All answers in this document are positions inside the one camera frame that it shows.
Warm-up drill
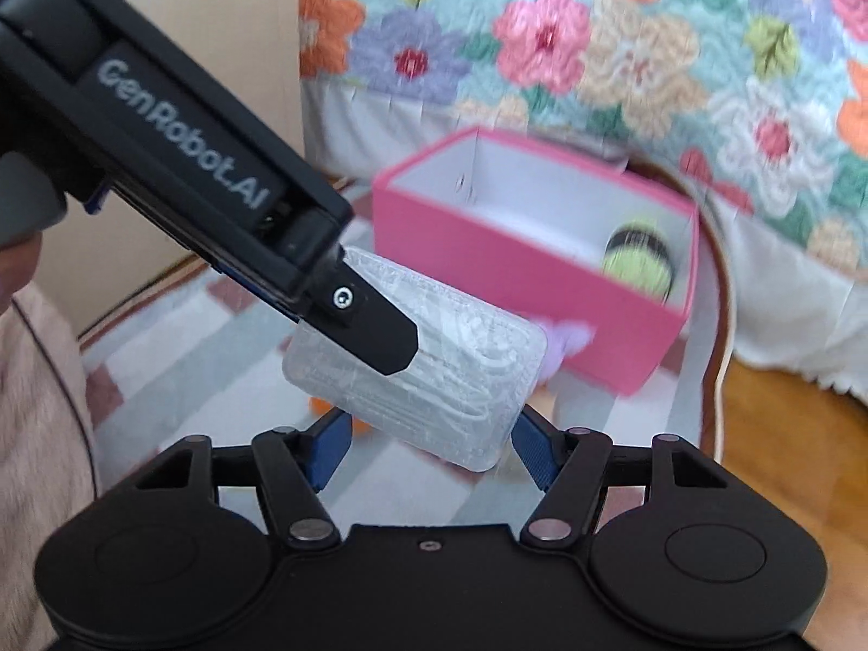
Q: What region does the person's left hand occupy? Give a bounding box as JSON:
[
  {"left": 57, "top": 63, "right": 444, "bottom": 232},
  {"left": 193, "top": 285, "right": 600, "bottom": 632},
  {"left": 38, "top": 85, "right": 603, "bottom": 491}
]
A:
[{"left": 0, "top": 231, "right": 43, "bottom": 316}]

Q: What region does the clear plastic packet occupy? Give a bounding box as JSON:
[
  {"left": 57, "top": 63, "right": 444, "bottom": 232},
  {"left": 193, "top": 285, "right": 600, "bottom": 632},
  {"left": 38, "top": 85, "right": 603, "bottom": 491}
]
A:
[{"left": 281, "top": 247, "right": 547, "bottom": 473}]

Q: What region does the pink fluffy cloth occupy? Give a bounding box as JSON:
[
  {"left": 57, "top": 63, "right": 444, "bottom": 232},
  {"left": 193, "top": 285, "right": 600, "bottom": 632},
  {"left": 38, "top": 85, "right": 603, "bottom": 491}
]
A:
[{"left": 0, "top": 283, "right": 97, "bottom": 651}]

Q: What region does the purple plush owl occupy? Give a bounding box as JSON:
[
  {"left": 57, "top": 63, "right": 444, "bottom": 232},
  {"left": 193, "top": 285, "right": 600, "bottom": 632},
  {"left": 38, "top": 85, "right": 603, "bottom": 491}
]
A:
[{"left": 539, "top": 321, "right": 598, "bottom": 371}]

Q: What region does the pink cardboard box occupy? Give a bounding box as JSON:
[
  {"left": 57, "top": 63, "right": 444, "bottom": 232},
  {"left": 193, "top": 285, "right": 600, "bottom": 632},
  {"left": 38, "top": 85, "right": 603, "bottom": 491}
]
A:
[{"left": 372, "top": 125, "right": 700, "bottom": 396}]

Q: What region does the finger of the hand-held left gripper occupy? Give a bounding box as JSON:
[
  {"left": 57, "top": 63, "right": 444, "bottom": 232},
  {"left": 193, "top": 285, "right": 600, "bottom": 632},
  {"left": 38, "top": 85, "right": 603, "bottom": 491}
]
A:
[
  {"left": 302, "top": 247, "right": 419, "bottom": 378},
  {"left": 207, "top": 256, "right": 303, "bottom": 324}
]

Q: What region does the orange toy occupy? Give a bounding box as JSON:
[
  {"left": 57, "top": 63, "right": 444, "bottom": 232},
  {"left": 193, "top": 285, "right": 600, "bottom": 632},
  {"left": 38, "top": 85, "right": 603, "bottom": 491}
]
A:
[{"left": 310, "top": 397, "right": 371, "bottom": 436}]

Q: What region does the checked rug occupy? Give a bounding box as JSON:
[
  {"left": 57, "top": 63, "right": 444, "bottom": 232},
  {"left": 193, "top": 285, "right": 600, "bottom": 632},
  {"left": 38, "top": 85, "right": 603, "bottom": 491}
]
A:
[{"left": 78, "top": 176, "right": 737, "bottom": 530}]

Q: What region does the green yarn ball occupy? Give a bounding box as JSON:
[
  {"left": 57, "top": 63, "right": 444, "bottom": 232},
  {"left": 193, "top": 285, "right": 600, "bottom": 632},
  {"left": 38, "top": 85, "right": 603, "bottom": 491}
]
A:
[{"left": 602, "top": 219, "right": 676, "bottom": 303}]

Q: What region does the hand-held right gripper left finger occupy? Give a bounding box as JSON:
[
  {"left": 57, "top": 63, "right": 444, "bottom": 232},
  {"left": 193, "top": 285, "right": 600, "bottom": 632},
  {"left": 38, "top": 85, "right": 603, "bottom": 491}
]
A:
[{"left": 129, "top": 412, "right": 355, "bottom": 550}]

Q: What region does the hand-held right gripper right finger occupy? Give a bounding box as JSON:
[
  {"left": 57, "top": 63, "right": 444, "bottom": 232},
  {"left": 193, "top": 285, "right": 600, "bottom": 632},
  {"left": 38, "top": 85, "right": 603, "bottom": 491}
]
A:
[{"left": 512, "top": 407, "right": 730, "bottom": 550}]

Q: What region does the floral quilt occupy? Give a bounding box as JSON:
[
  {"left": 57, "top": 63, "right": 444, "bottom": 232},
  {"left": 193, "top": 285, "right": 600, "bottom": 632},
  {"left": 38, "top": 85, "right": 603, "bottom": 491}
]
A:
[{"left": 298, "top": 0, "right": 868, "bottom": 272}]

